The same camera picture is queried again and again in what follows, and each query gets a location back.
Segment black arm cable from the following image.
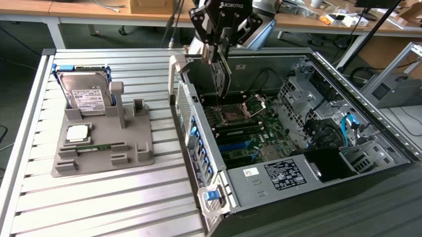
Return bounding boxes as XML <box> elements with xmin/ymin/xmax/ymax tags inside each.
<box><xmin>161</xmin><ymin>0</ymin><xmax>186</xmax><ymax>48</ymax></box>

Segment silver CPU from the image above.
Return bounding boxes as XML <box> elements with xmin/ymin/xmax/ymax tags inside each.
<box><xmin>66</xmin><ymin>125</ymin><xmax>93</xmax><ymax>143</ymax></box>

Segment black monitor stand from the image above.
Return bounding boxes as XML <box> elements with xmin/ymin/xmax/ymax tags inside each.
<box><xmin>354</xmin><ymin>0</ymin><xmax>379</xmax><ymax>22</ymax></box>

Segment light grey cable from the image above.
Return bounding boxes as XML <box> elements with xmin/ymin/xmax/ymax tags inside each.
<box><xmin>94</xmin><ymin>0</ymin><xmax>129</xmax><ymax>12</ymax></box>

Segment wooden desk white legs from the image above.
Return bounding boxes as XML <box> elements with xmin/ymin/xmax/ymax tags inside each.
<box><xmin>0</xmin><ymin>0</ymin><xmax>200</xmax><ymax>49</ymax></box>

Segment brown cardboard box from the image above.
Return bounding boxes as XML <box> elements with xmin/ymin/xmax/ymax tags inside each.
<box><xmin>129</xmin><ymin>0</ymin><xmax>176</xmax><ymax>14</ymax></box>

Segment perforated metal drive cage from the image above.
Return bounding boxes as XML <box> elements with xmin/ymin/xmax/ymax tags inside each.
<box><xmin>277</xmin><ymin>75</ymin><xmax>334</xmax><ymax>124</ymax></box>

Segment white box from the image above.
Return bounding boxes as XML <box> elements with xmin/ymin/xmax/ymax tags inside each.
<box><xmin>341</xmin><ymin>15</ymin><xmax>371</xmax><ymax>27</ymax></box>

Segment open grey PC case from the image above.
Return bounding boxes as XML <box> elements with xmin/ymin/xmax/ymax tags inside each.
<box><xmin>168</xmin><ymin>48</ymin><xmax>422</xmax><ymax>237</ymax></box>

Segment green motherboard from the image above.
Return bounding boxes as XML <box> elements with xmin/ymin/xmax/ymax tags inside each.
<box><xmin>204</xmin><ymin>95</ymin><xmax>298</xmax><ymax>167</ymax></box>

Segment grey metal drive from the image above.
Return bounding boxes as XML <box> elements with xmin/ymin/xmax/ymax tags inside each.
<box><xmin>277</xmin><ymin>0</ymin><xmax>302</xmax><ymax>14</ymax></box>

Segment black tripod pole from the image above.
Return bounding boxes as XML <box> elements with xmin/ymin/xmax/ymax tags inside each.
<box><xmin>336</xmin><ymin>0</ymin><xmax>405</xmax><ymax>74</ymax></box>

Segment blue wire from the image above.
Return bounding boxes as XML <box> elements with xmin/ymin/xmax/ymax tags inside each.
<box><xmin>341</xmin><ymin>113</ymin><xmax>363</xmax><ymax>149</ymax></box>

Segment aluminium frame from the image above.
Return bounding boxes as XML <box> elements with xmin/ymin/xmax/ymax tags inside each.
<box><xmin>379</xmin><ymin>41</ymin><xmax>422</xmax><ymax>82</ymax></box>

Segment grey metal disk bay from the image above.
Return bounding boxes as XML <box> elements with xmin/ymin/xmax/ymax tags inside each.
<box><xmin>340</xmin><ymin>140</ymin><xmax>411</xmax><ymax>173</ymax></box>

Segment black graphics card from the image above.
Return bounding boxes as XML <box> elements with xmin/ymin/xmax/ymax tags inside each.
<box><xmin>201</xmin><ymin>28</ymin><xmax>234</xmax><ymax>99</ymax></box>

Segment green RAM stick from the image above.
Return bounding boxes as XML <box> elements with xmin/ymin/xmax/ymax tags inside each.
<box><xmin>75</xmin><ymin>144</ymin><xmax>113</xmax><ymax>151</ymax></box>

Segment metal socket cover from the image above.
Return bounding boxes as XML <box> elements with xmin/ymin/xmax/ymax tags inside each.
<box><xmin>241</xmin><ymin>95</ymin><xmax>268</xmax><ymax>117</ymax></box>

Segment orange box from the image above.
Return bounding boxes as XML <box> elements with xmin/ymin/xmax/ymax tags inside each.
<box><xmin>320</xmin><ymin>13</ymin><xmax>346</xmax><ymax>25</ymax></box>

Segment CPU socket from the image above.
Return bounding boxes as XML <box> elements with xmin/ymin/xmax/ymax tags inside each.
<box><xmin>217</xmin><ymin>105</ymin><xmax>252</xmax><ymax>124</ymax></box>

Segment grey chipset heatsink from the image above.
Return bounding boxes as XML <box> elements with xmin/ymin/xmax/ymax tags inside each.
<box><xmin>261</xmin><ymin>145</ymin><xmax>285</xmax><ymax>160</ymax></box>

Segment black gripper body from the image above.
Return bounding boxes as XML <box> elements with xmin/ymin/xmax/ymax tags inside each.
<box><xmin>198</xmin><ymin>0</ymin><xmax>256</xmax><ymax>29</ymax></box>

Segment black RAM stick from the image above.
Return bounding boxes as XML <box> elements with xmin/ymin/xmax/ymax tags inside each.
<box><xmin>216</xmin><ymin>125</ymin><xmax>264</xmax><ymax>138</ymax></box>

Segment silver hard disk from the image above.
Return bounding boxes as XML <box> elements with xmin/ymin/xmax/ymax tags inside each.
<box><xmin>59</xmin><ymin>71</ymin><xmax>111</xmax><ymax>117</ymax></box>

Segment grey power supply unit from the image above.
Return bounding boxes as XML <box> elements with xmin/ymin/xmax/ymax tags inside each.
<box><xmin>226</xmin><ymin>154</ymin><xmax>322</xmax><ymax>208</ymax></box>

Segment grey computer tower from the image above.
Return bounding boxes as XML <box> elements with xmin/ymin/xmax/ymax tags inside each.
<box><xmin>361</xmin><ymin>73</ymin><xmax>422</xmax><ymax>109</ymax></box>

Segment hard disk drive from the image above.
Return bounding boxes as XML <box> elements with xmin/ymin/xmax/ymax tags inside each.
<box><xmin>53</xmin><ymin>63</ymin><xmax>115</xmax><ymax>111</ymax></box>

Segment grey parts rack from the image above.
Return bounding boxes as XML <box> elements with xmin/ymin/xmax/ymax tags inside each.
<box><xmin>51</xmin><ymin>81</ymin><xmax>157</xmax><ymax>178</ymax></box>

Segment cluttered wooden desk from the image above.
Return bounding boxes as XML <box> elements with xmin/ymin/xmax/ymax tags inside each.
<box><xmin>273</xmin><ymin>0</ymin><xmax>422</xmax><ymax>70</ymax></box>

